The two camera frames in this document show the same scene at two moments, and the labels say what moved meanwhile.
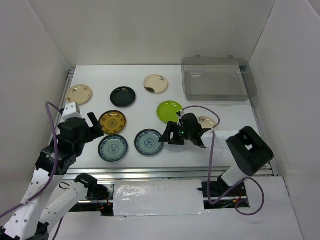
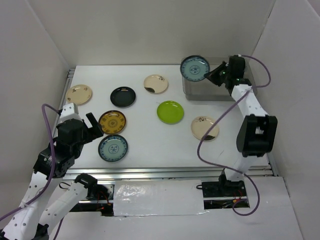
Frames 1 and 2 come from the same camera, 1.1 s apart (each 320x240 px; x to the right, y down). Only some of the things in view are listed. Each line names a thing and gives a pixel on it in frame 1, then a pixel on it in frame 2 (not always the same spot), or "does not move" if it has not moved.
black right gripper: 172,127 → 212,75
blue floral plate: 147,142 → 193,68
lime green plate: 167,111 does not move
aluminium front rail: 152,173 does not move
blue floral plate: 113,148 does not move
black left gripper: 96,131 does not move
